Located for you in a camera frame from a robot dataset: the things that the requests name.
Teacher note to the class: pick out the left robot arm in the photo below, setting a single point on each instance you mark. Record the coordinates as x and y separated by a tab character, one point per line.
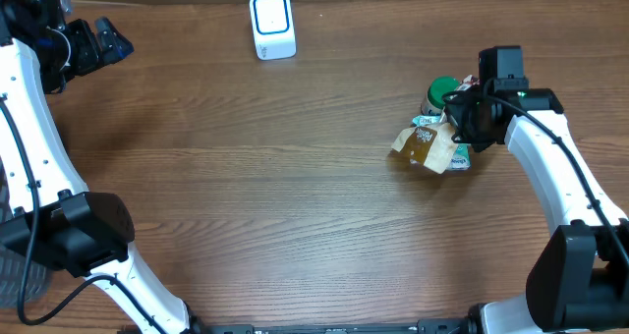
56	221

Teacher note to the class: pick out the light blue wipes pack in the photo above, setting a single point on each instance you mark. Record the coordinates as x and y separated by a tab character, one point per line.
424	120

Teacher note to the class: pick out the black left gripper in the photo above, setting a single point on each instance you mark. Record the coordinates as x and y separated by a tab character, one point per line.
93	55

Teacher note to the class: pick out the white barcode scanner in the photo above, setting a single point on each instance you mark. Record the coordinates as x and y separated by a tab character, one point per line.
273	29

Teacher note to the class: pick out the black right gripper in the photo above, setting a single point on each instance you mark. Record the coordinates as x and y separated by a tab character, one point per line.
454	112

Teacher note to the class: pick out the teal tissue pack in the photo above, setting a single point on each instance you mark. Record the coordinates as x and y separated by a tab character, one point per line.
460	160

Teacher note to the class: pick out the beige pouch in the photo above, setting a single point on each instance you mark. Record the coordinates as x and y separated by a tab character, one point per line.
431	146

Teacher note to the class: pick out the green lid jar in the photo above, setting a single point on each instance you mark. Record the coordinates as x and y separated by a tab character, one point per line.
433	103

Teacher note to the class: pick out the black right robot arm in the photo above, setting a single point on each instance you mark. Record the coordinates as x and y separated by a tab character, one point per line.
580	281

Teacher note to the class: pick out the grey plastic mesh basket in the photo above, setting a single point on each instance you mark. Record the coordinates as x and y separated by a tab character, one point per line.
13	264

